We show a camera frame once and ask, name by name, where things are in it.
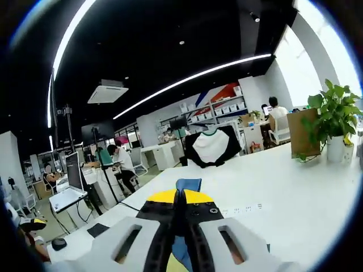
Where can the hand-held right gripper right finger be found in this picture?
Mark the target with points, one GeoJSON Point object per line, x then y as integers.
{"type": "Point", "coordinates": [256, 249]}

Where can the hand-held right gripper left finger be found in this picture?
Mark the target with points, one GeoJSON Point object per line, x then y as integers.
{"type": "Point", "coordinates": [99, 252]}

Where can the blue yellow grey garment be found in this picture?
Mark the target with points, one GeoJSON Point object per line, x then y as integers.
{"type": "Point", "coordinates": [189, 184]}

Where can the black rectangular pad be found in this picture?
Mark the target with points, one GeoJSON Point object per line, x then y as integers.
{"type": "Point", "coordinates": [97, 230]}

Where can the black computer mouse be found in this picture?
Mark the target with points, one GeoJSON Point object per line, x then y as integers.
{"type": "Point", "coordinates": [59, 243]}

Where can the white power strip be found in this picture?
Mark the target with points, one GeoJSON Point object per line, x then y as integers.
{"type": "Point", "coordinates": [241, 209]}

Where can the silver open laptop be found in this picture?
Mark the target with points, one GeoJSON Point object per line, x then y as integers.
{"type": "Point", "coordinates": [74, 173]}

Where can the teal panel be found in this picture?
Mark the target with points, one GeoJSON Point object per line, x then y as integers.
{"type": "Point", "coordinates": [105, 158]}

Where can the black white raglan shirt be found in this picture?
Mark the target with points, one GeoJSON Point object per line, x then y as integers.
{"type": "Point", "coordinates": [210, 144]}

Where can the white office desk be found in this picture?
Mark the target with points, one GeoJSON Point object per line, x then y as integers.
{"type": "Point", "coordinates": [161, 154]}

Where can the black tripod pole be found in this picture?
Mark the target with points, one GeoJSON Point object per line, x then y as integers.
{"type": "Point", "coordinates": [68, 113]}

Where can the black monitor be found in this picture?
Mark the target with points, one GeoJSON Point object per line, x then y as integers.
{"type": "Point", "coordinates": [103, 131]}

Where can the brown cardboard box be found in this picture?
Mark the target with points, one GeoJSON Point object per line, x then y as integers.
{"type": "Point", "coordinates": [300, 133]}

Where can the white mesh office chair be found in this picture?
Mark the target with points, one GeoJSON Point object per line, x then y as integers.
{"type": "Point", "coordinates": [283, 127]}

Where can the green potted plant white pot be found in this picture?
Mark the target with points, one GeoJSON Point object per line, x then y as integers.
{"type": "Point", "coordinates": [336, 148]}

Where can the small green desk plant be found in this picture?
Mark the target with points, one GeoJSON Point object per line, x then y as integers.
{"type": "Point", "coordinates": [256, 114]}

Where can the ceiling air conditioner unit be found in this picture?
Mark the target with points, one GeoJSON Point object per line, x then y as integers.
{"type": "Point", "coordinates": [106, 95]}

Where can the long ceiling light strip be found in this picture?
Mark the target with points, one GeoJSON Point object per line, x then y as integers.
{"type": "Point", "coordinates": [58, 55]}
{"type": "Point", "coordinates": [181, 81]}

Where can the black ceiling spotlight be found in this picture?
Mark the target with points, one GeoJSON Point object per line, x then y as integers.
{"type": "Point", "coordinates": [256, 19]}

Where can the white wall shelf with boxes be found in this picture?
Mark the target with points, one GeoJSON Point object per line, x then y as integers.
{"type": "Point", "coordinates": [227, 109]}

